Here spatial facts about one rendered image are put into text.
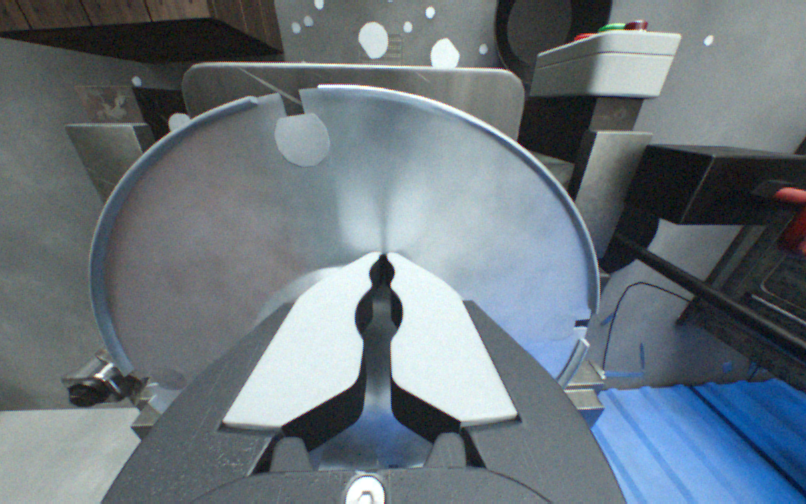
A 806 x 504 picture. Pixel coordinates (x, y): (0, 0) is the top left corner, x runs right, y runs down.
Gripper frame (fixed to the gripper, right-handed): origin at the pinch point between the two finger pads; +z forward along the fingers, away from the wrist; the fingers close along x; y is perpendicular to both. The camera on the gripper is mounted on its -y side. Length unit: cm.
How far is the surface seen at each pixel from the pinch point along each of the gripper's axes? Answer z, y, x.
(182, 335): 0.8, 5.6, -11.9
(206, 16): 44, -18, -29
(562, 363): 1.1, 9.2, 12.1
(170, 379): 0.6, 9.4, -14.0
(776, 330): 27, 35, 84
